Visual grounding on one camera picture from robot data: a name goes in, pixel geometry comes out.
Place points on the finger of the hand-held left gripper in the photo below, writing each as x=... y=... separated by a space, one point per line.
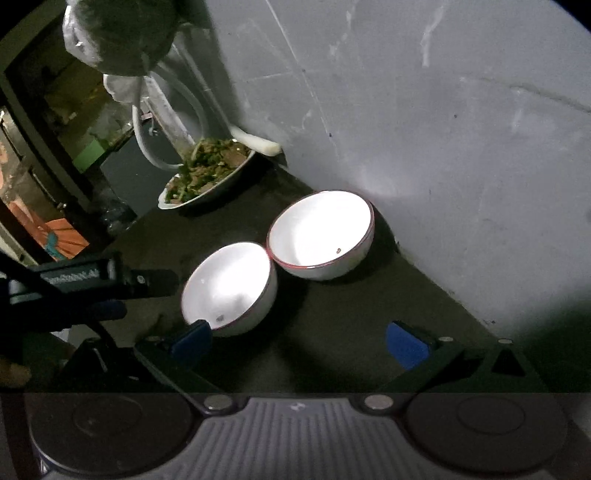
x=108 y=310
x=150 y=282

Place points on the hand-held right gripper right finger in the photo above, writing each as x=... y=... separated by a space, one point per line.
x=406 y=346

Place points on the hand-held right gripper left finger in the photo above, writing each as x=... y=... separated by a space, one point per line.
x=191 y=344

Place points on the white ceramic bowl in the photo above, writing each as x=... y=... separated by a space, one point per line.
x=318 y=230
x=226 y=286

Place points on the person's left hand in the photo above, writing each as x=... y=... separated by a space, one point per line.
x=14 y=374

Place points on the orange door sticker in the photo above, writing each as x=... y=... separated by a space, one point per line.
x=60 y=235

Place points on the dark wooden door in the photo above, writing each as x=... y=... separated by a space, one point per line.
x=27 y=184

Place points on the dark chest freezer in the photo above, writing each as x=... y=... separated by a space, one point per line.
x=134 y=180

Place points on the white plate of cooked vegetables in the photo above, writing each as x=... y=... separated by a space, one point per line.
x=203 y=175

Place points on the green box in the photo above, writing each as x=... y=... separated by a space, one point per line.
x=90 y=156

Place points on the white radish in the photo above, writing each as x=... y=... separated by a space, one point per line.
x=258 y=143

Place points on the plastic bag of dried greens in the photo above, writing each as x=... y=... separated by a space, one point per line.
x=120 y=37

